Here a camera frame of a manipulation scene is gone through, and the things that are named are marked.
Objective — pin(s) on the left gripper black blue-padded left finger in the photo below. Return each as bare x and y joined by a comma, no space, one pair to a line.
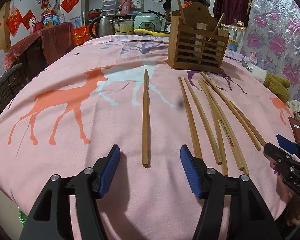
50,216

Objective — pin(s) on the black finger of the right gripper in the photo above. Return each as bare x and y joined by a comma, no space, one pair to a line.
286,166

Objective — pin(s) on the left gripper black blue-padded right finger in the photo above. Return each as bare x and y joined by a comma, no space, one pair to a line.
249,216

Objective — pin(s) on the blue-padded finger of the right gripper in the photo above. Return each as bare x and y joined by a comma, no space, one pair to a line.
287,145

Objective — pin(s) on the lone wooden chopstick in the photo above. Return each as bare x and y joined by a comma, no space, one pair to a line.
145,122

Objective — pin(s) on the printed wooden chopstick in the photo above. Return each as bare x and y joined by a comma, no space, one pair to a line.
236,150

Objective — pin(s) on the brown plush toy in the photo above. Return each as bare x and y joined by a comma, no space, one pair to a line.
276,84

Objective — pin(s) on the clear plastic bottle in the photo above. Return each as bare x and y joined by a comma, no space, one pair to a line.
237,32

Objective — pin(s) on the brown wooden chopstick holder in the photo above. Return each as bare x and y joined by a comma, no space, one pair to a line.
195,42

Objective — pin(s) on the pink deer print tablecloth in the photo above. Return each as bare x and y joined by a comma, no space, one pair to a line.
77,108

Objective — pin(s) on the wooden armchair grey cushion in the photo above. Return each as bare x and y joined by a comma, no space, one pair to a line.
11,81

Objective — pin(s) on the red covered side table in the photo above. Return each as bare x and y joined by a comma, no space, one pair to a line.
40,49

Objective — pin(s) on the red gift box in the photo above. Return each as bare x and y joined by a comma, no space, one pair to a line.
80,35

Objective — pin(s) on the yellow pan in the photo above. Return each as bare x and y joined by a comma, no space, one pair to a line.
150,33

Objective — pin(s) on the mint green rice cooker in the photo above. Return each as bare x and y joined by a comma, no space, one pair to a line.
148,21

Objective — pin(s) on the stainless electric kettle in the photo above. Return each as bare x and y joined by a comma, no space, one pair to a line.
101,26

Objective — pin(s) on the cooking oil bottle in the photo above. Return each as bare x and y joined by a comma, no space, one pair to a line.
47,18

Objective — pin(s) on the steel pot with lid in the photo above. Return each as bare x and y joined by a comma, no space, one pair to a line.
123,26

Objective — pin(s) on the pink thermos jug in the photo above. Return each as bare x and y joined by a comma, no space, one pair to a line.
126,6

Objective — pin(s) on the white refrigerator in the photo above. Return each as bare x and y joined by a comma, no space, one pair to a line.
75,12

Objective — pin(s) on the stacked grey steamer containers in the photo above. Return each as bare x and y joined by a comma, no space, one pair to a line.
108,7

